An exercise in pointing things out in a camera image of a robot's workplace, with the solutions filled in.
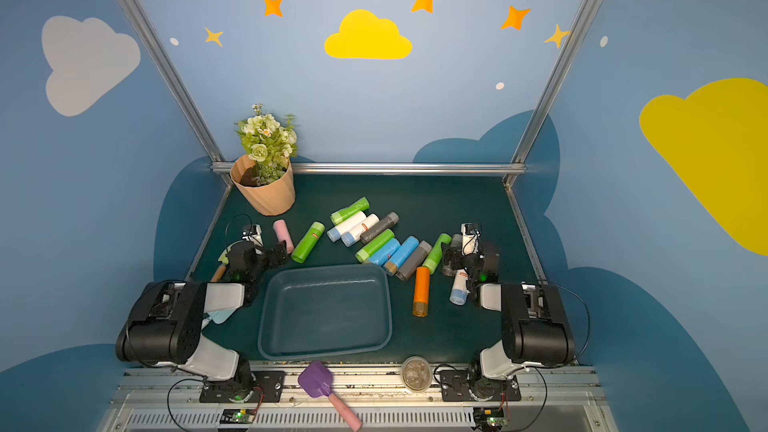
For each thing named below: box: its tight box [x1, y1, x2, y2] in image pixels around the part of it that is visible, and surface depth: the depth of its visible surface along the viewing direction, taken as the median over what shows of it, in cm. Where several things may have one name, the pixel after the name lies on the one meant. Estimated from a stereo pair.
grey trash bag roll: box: [396, 240, 433, 281], surface depth 98 cm
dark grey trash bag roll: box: [360, 211, 400, 244], surface depth 106 cm
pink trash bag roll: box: [273, 220, 294, 254], surface depth 104 cm
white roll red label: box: [341, 213, 380, 247], surface depth 103 cm
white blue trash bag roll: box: [327, 211, 367, 242], surface depth 106 cm
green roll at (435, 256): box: [422, 233, 452, 275], surface depth 98 cm
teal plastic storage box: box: [258, 264, 393, 361], surface depth 88 cm
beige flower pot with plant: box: [229, 103, 298, 216], surface depth 99 cm
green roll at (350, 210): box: [330, 197, 370, 225], surface depth 110 cm
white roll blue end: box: [449, 268, 469, 306], surface depth 90 cm
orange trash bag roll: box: [412, 266, 431, 318], surface depth 90 cm
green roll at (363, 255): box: [355, 229, 395, 263], surface depth 101 cm
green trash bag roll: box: [291, 222, 326, 264], surface depth 101 cm
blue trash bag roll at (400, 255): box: [383, 236, 419, 276], surface depth 98 cm
